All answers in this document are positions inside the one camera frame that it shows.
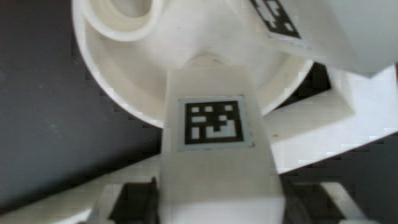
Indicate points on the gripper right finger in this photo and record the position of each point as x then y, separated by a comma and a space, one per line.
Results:
354, 216

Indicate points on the white U-shaped fence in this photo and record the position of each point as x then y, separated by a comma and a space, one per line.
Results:
317, 128

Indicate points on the white round stool seat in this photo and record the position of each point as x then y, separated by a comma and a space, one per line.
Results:
144, 35

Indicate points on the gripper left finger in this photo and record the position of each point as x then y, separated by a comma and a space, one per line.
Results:
103, 205

